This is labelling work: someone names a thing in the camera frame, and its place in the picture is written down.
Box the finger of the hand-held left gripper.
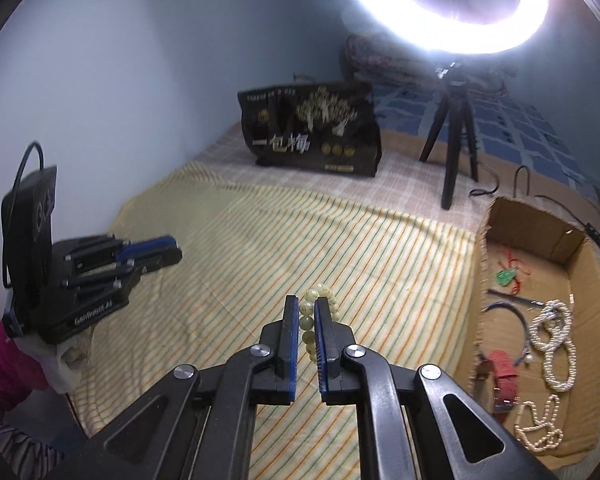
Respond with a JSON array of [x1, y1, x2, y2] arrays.
[[62, 233, 180, 275], [62, 252, 184, 295]]

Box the thin metal bangle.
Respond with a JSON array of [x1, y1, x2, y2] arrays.
[[482, 301, 533, 366]]

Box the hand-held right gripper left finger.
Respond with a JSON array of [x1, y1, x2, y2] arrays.
[[45, 295, 301, 480]]

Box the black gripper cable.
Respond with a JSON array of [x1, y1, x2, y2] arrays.
[[2, 141, 46, 286]]

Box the blue patterned blanket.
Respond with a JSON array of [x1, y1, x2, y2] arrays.
[[370, 82, 598, 196]]

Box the black hair stick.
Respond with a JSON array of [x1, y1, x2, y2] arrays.
[[486, 288, 546, 309]]

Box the cardboard box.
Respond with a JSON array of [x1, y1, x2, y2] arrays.
[[467, 196, 600, 471]]

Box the striped grey clothing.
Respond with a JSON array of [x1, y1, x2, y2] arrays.
[[0, 417, 66, 480]]

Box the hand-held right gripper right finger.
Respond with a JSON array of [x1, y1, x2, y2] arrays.
[[314, 296, 571, 480]]

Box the red string pendant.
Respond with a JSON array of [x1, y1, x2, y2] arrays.
[[495, 246, 536, 293]]

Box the person's left forearm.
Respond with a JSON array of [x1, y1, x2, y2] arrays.
[[0, 320, 51, 418]]

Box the black printed bag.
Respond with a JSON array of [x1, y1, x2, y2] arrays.
[[237, 80, 383, 178]]

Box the black tripod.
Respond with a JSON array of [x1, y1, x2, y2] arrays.
[[419, 60, 481, 211]]

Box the checked bed sheet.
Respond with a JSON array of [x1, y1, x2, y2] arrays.
[[195, 122, 600, 241]]

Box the black power cable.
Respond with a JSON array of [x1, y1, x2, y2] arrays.
[[470, 165, 600, 263]]

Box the long pearl necklace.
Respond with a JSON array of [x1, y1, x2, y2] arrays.
[[527, 299, 578, 393]]

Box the person's left hand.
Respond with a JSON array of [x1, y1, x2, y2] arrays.
[[10, 327, 98, 394]]

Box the yellow striped blanket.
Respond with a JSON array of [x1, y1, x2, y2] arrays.
[[70, 160, 486, 480]]

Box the pale bead bracelet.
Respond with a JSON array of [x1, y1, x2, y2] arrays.
[[299, 285, 342, 363]]

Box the white ring light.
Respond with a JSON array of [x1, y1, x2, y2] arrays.
[[337, 0, 551, 56]]

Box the short pearl necklace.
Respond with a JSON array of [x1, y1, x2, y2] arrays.
[[512, 394, 566, 453]]

